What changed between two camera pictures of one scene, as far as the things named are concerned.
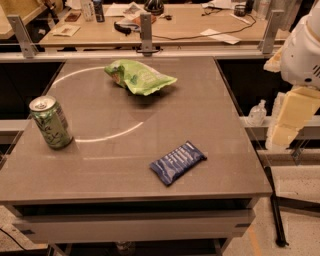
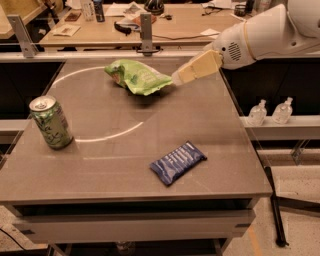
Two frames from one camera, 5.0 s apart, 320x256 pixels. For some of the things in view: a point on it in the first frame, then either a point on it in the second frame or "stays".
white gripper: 300,56 → 231,47
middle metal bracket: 146,34 stays
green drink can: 52,121 stays
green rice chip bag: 137,78 stays
